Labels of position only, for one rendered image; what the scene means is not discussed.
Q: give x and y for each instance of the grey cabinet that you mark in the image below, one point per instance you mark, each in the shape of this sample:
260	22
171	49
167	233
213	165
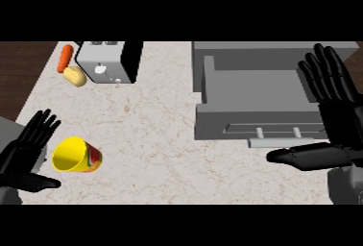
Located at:
264	56

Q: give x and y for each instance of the yellow potato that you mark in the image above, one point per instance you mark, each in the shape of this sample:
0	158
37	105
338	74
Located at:
76	76

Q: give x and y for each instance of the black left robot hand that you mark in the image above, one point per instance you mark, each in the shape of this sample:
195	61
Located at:
21	150

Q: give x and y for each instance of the silver toaster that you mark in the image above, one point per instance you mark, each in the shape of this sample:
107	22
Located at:
108	61

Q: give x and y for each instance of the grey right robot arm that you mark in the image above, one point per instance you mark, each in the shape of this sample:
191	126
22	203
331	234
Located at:
346	185

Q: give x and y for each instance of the yellow cup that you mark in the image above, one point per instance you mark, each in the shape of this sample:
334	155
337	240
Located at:
74	155

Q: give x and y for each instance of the orange carrot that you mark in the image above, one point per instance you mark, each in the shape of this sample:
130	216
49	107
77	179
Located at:
65	58

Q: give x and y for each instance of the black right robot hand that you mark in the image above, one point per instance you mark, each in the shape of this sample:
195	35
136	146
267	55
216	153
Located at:
338	128

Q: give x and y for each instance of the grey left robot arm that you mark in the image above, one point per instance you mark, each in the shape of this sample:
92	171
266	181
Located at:
18	147

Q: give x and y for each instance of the grey open drawer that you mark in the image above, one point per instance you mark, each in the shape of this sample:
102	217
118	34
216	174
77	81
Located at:
257	102

